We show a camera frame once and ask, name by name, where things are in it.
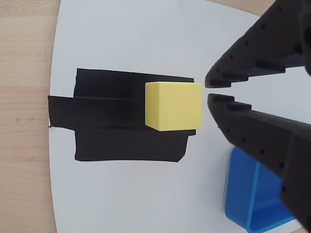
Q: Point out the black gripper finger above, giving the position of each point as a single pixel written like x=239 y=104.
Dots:
x=267 y=43
x=267 y=136

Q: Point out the yellow cube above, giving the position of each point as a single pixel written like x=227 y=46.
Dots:
x=175 y=106

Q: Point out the blue rectangular bin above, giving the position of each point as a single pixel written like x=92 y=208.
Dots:
x=243 y=194

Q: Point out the white board mat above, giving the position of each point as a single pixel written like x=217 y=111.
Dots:
x=133 y=36

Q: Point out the black tape patch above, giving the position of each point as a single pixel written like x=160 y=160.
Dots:
x=107 y=121

